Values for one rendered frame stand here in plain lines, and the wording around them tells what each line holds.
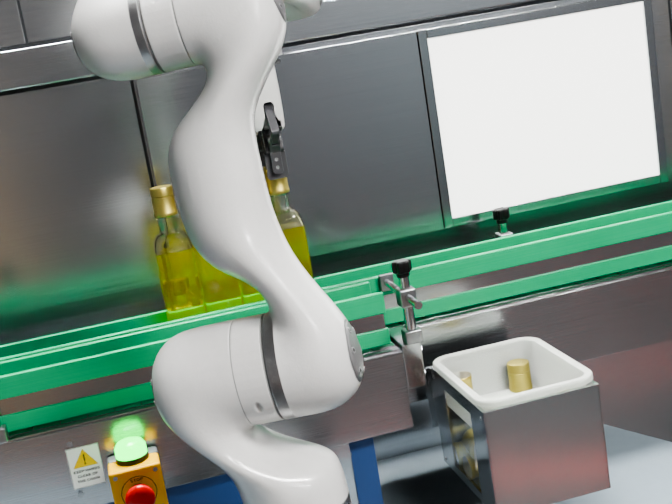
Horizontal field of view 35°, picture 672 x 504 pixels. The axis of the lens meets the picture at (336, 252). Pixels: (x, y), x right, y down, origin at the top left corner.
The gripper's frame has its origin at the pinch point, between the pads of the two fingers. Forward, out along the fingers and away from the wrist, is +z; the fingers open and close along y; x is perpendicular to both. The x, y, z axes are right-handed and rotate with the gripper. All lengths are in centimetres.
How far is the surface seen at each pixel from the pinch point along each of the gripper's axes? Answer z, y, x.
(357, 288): 20.4, 6.1, 8.6
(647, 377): 55, -16, 66
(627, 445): 58, 3, 51
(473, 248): 20.5, -3.6, 31.1
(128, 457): 32.6, 21.2, -29.7
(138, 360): 21.8, 13.8, -25.8
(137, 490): 36, 25, -29
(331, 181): 6.3, -12.2, 11.0
